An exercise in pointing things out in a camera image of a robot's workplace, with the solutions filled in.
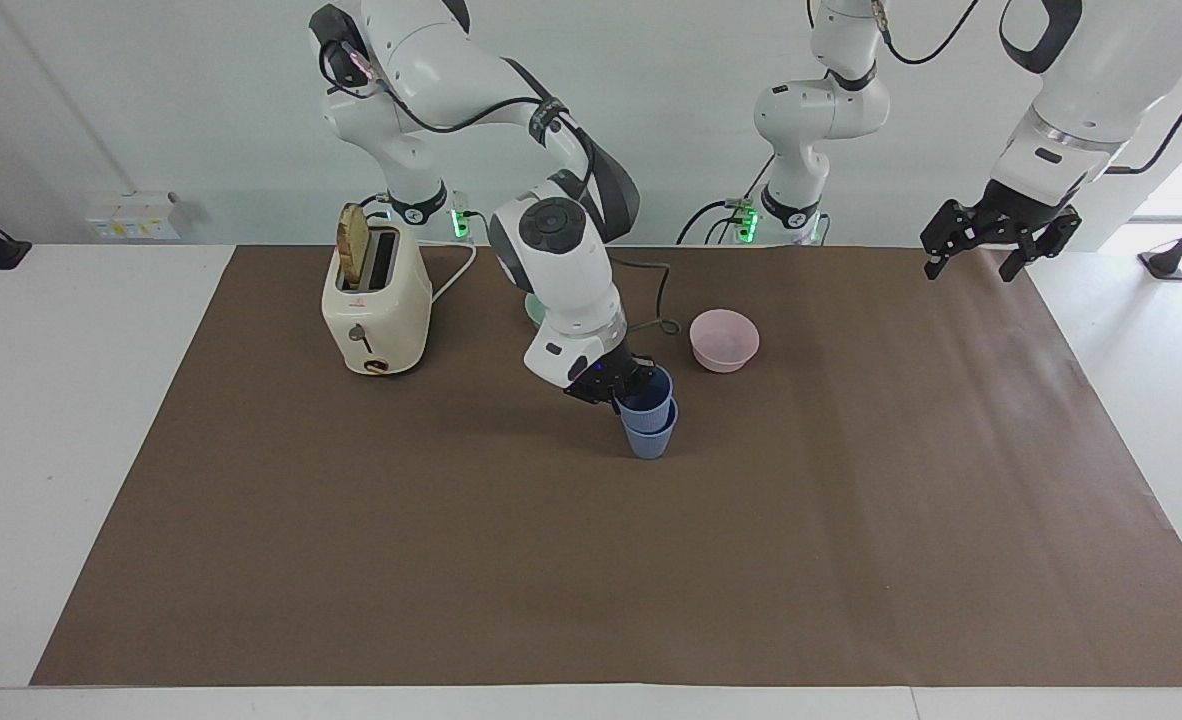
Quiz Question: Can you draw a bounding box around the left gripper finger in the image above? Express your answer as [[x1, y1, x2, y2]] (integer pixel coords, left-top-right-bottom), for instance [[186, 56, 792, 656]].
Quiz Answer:
[[998, 214, 1083, 282], [920, 199, 990, 282]]

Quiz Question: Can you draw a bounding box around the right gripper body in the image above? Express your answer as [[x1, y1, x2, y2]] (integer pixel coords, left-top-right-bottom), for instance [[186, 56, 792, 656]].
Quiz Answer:
[[563, 347, 659, 408]]

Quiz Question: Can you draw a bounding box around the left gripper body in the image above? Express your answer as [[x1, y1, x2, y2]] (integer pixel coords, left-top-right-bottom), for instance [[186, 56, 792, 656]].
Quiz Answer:
[[971, 178, 1079, 241]]

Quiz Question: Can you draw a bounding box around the blue ribbed cup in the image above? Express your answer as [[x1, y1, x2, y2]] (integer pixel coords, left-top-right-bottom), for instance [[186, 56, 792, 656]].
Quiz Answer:
[[615, 364, 675, 433], [620, 400, 680, 461]]

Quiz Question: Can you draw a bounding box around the pink bowl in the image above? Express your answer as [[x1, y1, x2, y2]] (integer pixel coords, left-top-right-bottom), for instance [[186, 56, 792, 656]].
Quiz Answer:
[[689, 309, 761, 375]]

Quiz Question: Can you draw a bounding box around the cream toaster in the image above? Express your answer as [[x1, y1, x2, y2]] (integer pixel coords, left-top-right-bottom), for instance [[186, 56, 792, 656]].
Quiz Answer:
[[321, 222, 434, 378]]

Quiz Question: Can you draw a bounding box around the toast slice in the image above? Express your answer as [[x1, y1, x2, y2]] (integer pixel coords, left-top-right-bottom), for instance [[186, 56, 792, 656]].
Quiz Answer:
[[337, 203, 368, 292]]

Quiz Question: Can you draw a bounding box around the black cable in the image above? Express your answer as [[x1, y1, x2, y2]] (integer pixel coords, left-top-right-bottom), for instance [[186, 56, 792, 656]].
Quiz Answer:
[[608, 257, 683, 338], [318, 38, 594, 177], [876, 0, 983, 67], [1104, 50, 1182, 177], [675, 155, 778, 247]]

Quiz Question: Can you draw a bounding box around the white toaster cable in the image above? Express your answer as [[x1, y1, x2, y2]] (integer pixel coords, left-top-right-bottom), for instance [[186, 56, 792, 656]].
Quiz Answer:
[[417, 238, 479, 307]]

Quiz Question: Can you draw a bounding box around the white wall socket box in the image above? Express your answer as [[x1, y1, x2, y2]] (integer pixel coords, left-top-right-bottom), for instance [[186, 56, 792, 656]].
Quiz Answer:
[[85, 190, 184, 242]]

